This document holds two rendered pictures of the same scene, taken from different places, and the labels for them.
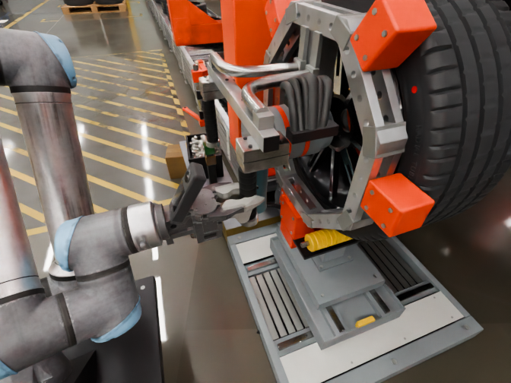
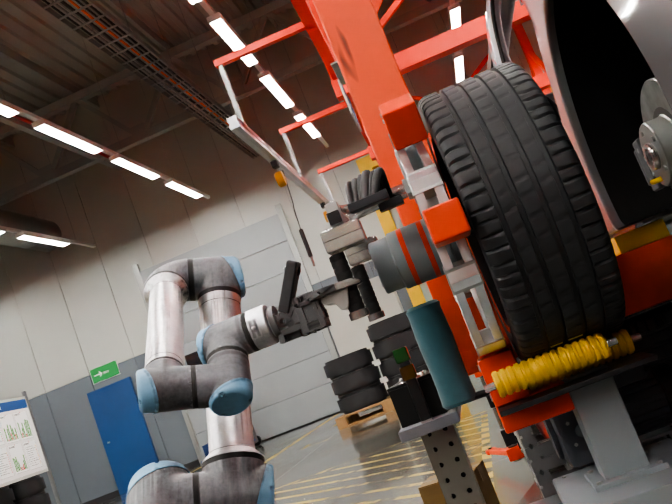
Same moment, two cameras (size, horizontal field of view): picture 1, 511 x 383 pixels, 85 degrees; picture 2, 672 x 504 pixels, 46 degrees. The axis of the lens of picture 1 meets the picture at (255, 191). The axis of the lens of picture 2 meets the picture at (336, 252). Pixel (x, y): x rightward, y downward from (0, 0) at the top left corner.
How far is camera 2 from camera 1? 1.45 m
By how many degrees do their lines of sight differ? 55
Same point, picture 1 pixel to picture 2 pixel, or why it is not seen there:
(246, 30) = (412, 208)
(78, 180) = not seen: hidden behind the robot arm
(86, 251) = (214, 335)
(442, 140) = (452, 157)
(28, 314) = (172, 365)
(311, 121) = (361, 193)
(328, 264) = (615, 478)
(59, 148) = not seen: hidden behind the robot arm
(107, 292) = (223, 359)
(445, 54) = (438, 112)
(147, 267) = not seen: outside the picture
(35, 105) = (211, 301)
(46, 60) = (222, 268)
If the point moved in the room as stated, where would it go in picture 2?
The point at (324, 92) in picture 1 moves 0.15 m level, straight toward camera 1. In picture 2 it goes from (372, 174) to (327, 179)
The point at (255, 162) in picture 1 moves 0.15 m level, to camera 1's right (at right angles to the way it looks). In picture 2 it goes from (333, 240) to (391, 212)
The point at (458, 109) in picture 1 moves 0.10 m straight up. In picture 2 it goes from (457, 134) to (439, 89)
